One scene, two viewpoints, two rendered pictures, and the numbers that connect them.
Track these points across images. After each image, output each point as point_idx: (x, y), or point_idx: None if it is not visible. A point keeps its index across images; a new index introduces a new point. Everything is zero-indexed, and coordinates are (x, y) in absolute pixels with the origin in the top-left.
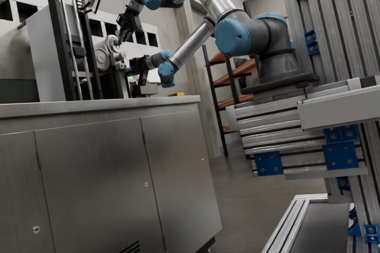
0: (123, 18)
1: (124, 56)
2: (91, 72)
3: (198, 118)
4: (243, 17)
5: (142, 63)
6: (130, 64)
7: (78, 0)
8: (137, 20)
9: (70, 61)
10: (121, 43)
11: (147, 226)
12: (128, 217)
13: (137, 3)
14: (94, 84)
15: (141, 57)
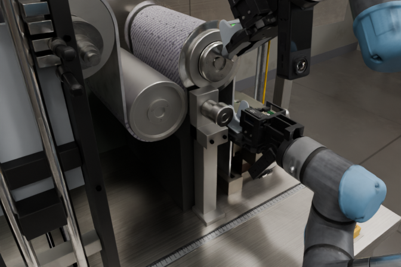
0: (252, 5)
1: (225, 120)
2: (97, 232)
3: (371, 251)
4: None
5: (273, 140)
6: (241, 121)
7: (30, 16)
8: (302, 27)
9: (93, 75)
10: (230, 59)
11: None
12: None
13: None
14: (104, 260)
15: (277, 118)
